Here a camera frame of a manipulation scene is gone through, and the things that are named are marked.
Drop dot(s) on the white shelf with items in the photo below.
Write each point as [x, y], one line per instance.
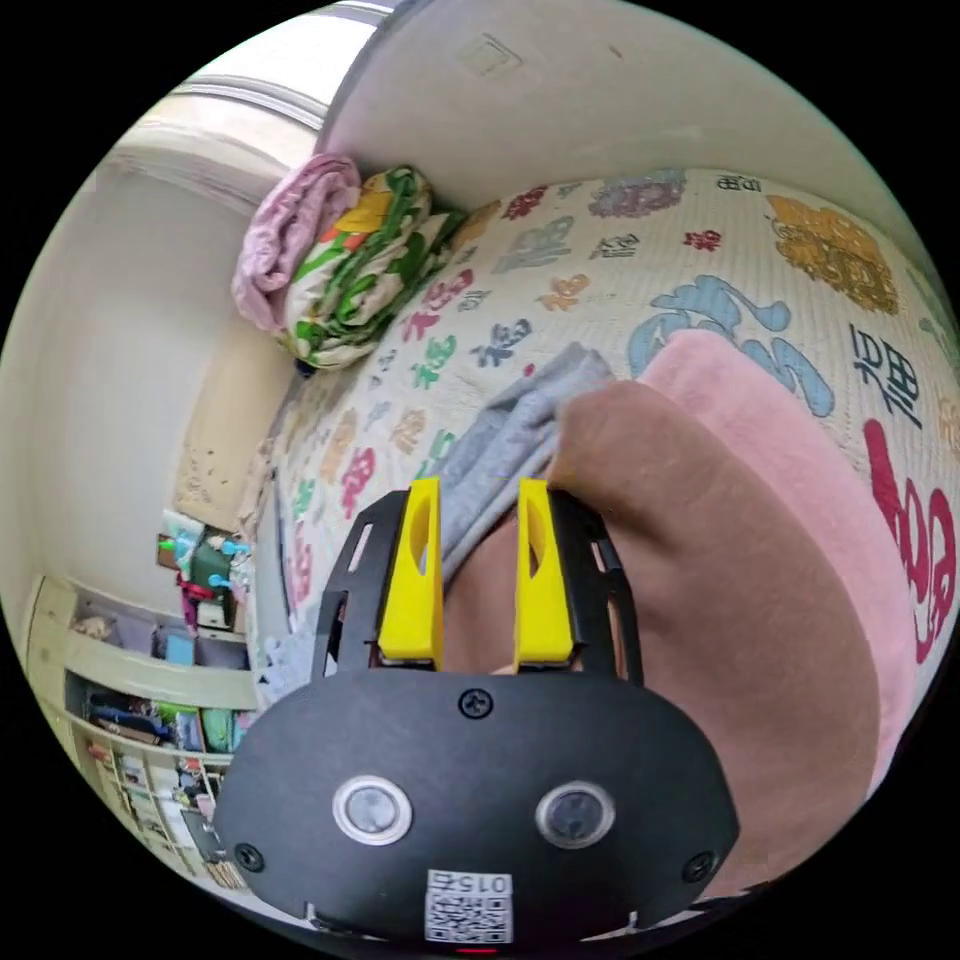
[142, 712]

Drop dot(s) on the gray hoodie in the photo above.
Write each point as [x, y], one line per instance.
[504, 439]

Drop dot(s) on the window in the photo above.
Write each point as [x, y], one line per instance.
[255, 82]

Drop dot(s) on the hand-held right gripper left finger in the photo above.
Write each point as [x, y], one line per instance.
[411, 600]

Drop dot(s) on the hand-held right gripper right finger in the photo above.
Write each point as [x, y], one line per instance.
[544, 615]

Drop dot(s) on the pink rolled blanket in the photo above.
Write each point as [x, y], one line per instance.
[289, 225]

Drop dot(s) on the floral folded quilt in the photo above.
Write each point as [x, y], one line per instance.
[360, 277]

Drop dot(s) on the bed with printed quilt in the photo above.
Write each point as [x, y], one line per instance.
[600, 277]

